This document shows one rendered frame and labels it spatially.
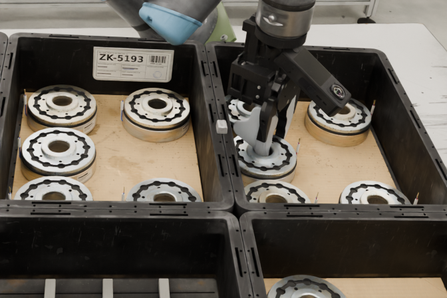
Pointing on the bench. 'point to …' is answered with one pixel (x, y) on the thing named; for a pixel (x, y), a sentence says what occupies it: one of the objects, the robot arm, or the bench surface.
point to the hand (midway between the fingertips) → (272, 149)
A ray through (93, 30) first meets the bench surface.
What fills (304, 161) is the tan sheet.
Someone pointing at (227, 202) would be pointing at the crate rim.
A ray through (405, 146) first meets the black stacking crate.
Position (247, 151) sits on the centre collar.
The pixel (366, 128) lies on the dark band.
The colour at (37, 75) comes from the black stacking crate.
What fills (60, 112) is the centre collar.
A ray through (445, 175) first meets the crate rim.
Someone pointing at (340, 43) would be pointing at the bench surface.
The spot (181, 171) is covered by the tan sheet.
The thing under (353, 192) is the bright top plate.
